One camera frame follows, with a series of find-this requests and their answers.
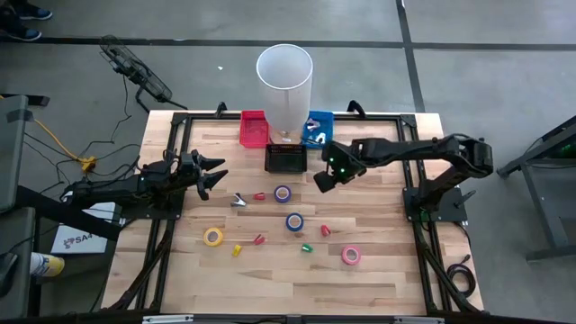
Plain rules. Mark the blue plastic basket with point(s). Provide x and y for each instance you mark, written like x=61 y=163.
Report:
x=327 y=118

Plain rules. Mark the black table clamp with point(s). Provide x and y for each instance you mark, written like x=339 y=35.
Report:
x=220 y=109
x=356 y=107

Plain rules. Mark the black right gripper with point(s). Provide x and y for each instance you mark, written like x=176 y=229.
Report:
x=346 y=162

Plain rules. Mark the person's blue shoe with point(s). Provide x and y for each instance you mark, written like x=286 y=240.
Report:
x=36 y=12
x=22 y=33

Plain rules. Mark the yellow mini stapler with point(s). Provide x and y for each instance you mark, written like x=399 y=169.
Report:
x=236 y=251

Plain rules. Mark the silver metal bracket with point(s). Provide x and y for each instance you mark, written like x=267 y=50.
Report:
x=418 y=320
x=166 y=319

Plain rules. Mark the pink tape roll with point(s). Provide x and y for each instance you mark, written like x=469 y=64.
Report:
x=343 y=255

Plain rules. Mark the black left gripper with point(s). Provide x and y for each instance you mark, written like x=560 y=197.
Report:
x=188 y=171

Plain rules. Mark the white cylindrical tube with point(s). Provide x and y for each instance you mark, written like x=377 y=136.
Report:
x=285 y=99

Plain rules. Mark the grey metal side table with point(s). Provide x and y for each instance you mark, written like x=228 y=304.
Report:
x=13 y=153
x=544 y=207

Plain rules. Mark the blue tape roll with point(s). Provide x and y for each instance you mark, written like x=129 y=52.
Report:
x=288 y=222

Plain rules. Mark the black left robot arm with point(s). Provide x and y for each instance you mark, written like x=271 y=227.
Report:
x=112 y=191

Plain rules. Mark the green mini stapler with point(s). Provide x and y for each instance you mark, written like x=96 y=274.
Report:
x=307 y=248

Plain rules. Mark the purple tape roll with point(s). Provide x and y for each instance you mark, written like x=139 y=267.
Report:
x=276 y=194

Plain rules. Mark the white printed box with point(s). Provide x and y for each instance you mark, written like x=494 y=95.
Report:
x=81 y=238

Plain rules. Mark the yellow white spray can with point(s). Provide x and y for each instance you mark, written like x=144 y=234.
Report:
x=47 y=265

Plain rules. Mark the black plastic basket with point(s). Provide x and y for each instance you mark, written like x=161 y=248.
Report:
x=285 y=159

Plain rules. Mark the yellow tape roll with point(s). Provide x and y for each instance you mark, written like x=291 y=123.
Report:
x=205 y=237

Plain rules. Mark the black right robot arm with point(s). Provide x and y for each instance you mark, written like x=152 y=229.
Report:
x=405 y=150

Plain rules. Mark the black metal table frame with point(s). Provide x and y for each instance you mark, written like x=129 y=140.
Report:
x=202 y=116

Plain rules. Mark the pink staple remover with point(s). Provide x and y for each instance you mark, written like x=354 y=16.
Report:
x=312 y=124

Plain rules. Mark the red plastic basket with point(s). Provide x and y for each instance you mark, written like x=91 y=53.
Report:
x=253 y=130

